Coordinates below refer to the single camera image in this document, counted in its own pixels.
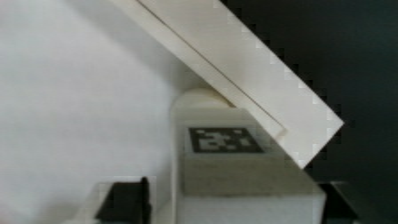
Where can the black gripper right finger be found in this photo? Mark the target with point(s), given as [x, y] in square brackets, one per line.
[348, 208]

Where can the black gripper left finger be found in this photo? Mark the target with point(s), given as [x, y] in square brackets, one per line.
[119, 204]

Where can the white table leg with tag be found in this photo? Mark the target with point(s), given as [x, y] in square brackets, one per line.
[239, 183]

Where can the white square table top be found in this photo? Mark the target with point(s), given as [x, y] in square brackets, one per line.
[103, 58]

